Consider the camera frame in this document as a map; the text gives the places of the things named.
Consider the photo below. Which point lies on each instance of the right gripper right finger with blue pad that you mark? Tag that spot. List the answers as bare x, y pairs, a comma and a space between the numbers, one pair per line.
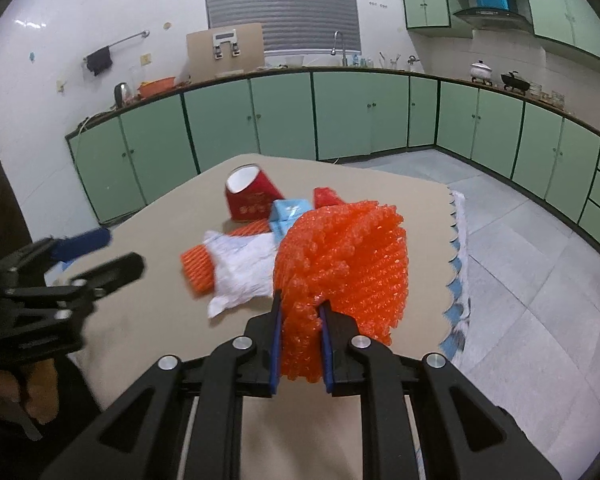
342, 373

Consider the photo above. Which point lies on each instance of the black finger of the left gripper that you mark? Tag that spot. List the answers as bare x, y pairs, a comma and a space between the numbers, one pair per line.
110, 276

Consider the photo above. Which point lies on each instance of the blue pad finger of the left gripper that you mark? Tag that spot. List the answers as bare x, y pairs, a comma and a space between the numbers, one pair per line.
71, 248

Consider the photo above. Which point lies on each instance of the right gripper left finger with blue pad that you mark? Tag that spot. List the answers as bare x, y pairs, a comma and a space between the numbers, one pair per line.
261, 372

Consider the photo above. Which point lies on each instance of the orange foam fruit net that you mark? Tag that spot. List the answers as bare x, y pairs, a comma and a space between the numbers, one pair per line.
198, 267

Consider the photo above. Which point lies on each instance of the orange bubble wrap sheet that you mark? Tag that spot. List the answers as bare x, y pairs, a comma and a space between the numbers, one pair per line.
353, 256

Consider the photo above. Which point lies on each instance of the blue white carton pack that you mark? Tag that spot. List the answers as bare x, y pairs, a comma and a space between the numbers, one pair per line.
284, 214

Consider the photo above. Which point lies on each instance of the red paper cup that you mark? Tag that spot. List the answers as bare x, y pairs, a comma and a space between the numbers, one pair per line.
250, 194

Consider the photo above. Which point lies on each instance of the red plastic bag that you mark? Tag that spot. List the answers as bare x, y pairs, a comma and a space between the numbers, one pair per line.
325, 197

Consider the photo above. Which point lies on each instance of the green lower kitchen cabinets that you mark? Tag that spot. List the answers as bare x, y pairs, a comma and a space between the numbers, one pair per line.
127, 158

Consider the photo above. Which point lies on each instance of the chrome kitchen faucet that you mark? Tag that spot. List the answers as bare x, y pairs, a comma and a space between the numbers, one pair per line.
339, 47

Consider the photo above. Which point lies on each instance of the person left hand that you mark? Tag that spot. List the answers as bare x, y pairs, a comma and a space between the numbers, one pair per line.
39, 395

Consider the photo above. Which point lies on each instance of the beige cloth covered table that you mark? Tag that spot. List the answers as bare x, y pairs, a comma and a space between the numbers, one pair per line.
193, 296

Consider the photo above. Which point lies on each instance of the white crumpled paper bag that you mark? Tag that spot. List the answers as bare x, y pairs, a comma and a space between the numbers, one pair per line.
243, 269

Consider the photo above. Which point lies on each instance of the steel electric kettle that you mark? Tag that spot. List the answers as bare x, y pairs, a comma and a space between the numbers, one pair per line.
123, 95

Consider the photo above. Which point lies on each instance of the orange plastic basin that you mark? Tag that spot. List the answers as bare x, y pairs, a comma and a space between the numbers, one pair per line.
147, 89

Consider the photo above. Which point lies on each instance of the cardboard panel with white holder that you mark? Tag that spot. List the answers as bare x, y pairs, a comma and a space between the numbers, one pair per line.
225, 51

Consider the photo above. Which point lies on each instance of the grey window blind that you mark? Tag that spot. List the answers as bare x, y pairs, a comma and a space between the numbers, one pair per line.
292, 24

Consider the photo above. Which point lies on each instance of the white cooking pot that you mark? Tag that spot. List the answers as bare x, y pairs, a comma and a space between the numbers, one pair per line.
480, 72

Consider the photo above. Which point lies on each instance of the black wok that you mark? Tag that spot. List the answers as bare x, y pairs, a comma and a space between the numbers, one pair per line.
512, 82

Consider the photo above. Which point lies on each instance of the black range hood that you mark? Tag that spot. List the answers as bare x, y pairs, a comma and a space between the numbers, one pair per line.
494, 19

